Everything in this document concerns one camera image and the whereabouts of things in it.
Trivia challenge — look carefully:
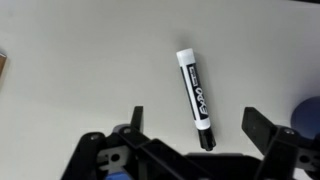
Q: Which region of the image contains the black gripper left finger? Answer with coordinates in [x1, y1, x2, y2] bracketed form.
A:
[61, 105, 208, 180]

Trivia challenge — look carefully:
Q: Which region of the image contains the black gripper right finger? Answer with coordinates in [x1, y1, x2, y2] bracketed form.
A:
[241, 106, 320, 180]

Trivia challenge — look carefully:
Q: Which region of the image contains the blue plastic cup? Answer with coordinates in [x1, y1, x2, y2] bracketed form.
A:
[289, 95, 320, 141]

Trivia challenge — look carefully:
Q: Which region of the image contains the black white Expo marker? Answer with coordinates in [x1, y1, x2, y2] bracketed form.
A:
[175, 47, 217, 152]

